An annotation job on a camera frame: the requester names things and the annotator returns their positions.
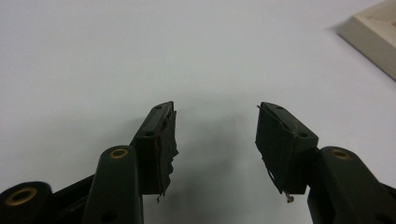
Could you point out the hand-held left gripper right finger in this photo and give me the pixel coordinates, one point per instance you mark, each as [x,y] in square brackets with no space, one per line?
[286,149]

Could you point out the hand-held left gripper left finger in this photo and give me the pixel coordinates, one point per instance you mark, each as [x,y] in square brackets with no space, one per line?
[118,183]

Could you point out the wooden picture frame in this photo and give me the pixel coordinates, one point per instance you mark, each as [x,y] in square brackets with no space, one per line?
[373,40]

